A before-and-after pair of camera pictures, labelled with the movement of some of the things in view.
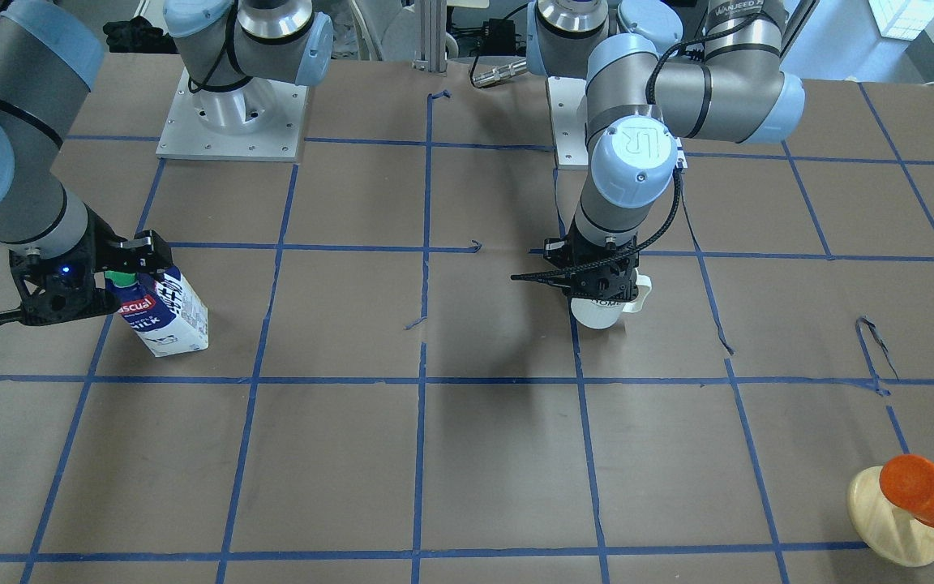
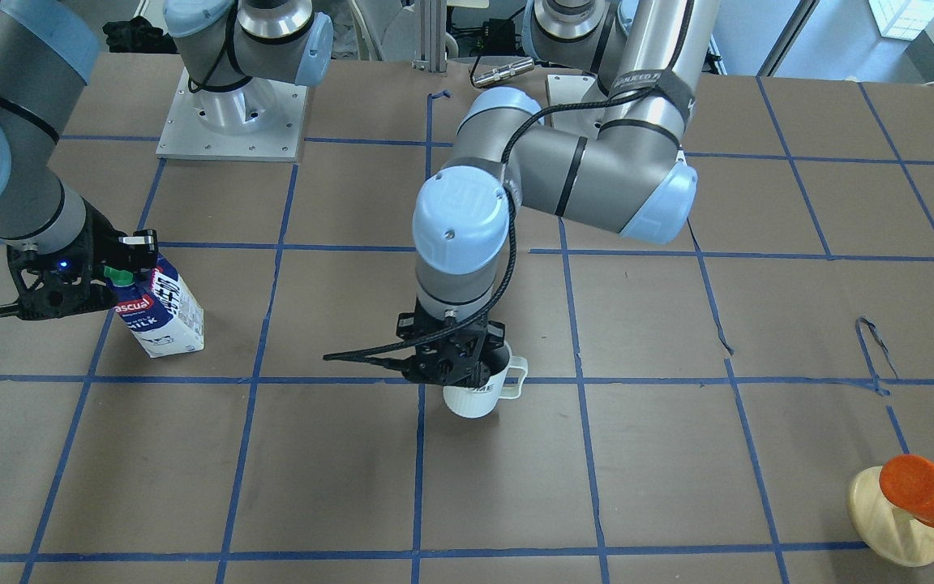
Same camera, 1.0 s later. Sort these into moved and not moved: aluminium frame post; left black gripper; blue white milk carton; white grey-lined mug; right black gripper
Moved: left black gripper; white grey-lined mug
Not moved: blue white milk carton; aluminium frame post; right black gripper
